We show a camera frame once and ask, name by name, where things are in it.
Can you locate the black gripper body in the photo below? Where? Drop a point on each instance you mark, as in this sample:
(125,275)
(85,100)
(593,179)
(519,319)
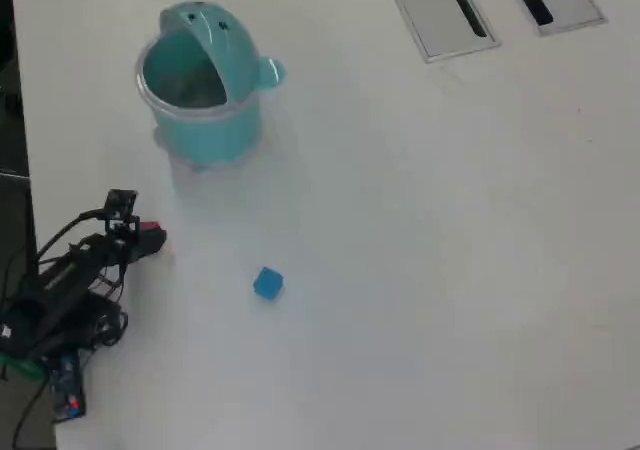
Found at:
(127,247)

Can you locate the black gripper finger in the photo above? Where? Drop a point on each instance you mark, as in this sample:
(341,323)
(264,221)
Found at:
(154,242)

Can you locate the red lego block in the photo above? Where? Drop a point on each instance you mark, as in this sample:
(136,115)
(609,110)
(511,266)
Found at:
(151,226)

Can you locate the blue lego block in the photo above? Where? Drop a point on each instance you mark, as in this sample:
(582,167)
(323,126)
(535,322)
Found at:
(267,284)

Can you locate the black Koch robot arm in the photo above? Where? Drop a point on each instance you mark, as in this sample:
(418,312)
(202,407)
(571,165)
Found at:
(55,290)

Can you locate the teal whale shaped bin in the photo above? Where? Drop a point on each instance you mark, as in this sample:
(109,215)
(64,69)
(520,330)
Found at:
(210,135)

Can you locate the blue circuit board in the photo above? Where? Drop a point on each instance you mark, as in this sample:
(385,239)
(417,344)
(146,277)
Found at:
(67,385)

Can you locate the green table clamp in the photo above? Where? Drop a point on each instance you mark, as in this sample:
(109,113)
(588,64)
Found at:
(25,367)

